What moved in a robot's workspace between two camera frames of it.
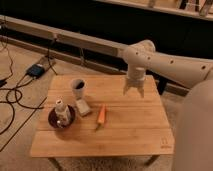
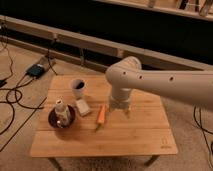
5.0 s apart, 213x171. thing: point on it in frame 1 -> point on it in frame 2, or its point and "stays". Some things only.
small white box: x=82 y=107 stays
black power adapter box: x=35 y=71 stays
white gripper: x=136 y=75 -> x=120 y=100
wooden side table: x=91 y=116 stays
